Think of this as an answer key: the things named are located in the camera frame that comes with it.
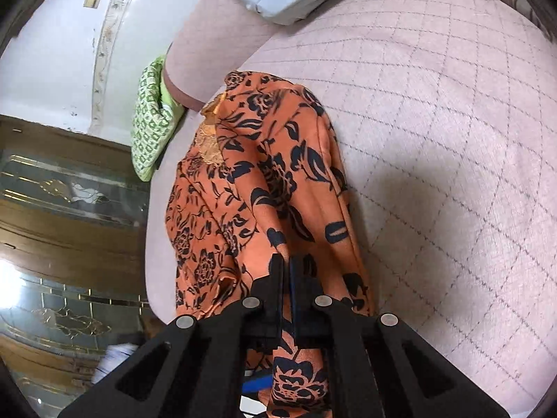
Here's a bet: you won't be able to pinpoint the green patterned pillow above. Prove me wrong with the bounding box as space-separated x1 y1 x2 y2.
131 55 185 182

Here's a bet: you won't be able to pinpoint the wooden glass wardrobe door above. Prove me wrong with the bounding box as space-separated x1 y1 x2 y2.
1 116 162 417

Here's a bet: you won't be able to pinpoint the pink quilted mattress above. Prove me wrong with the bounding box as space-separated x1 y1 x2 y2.
145 0 557 416

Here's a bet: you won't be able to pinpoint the orange black floral garment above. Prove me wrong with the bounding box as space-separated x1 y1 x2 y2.
165 71 372 417

